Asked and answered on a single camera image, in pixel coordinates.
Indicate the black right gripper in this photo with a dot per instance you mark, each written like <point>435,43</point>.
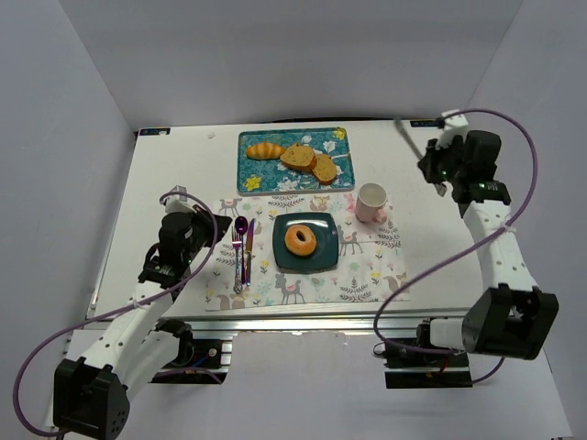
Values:
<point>431,163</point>

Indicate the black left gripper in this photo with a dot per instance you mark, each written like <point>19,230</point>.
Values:
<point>216,225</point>

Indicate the metal tongs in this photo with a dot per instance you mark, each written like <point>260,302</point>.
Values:
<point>401,130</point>

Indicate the glazed donut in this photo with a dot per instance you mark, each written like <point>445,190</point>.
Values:
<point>300,240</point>

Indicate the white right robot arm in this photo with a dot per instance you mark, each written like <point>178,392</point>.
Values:
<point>512,317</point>

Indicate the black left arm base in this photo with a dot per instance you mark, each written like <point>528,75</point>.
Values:
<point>198,361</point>

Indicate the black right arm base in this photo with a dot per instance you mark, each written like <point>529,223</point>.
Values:
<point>404,370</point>

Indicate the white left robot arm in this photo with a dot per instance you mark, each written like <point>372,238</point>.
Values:
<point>92,394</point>

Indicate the left brown bread slice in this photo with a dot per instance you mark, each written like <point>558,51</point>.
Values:
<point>299,157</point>

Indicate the brown bread slice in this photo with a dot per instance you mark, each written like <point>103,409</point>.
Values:
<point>299,157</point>
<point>325,170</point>

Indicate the right brown bread slice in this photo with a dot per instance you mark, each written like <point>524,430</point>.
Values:
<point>325,170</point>

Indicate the purple iridescent spoon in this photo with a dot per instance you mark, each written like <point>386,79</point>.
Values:
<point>241,226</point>

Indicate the purple iridescent knife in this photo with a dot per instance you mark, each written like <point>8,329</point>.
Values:
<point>248,252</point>

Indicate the animal print placemat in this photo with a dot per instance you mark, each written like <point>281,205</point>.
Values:
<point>370,261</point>

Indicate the purple iridescent fork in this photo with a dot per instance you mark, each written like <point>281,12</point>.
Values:
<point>237,246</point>

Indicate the pink mug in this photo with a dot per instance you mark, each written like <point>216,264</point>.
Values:
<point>370,203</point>

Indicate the teal floral serving tray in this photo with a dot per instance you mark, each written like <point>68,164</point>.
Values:
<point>271,177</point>

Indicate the golden croissant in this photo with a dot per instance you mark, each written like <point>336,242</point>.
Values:
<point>265,151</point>

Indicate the dark teal square plate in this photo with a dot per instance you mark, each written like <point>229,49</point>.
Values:
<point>324,258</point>

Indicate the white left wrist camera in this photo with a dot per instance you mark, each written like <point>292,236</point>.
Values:
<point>177,202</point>

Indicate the aluminium table frame rail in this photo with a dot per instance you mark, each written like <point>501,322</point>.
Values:
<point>402,320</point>

